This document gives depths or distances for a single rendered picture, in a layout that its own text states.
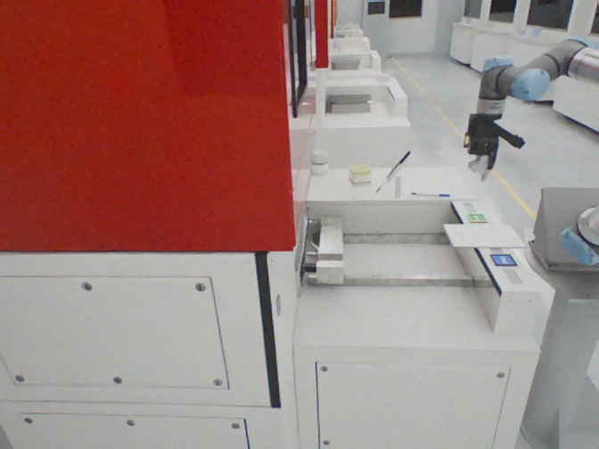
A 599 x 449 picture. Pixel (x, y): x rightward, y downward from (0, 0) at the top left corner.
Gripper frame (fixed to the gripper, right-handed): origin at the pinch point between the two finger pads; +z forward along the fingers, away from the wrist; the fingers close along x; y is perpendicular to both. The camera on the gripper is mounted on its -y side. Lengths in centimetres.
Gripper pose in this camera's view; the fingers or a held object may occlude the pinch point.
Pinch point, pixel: (485, 176)
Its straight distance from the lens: 148.8
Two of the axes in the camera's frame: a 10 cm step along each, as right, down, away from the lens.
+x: -0.8, 4.7, -8.8
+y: -10.0, 0.0, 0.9
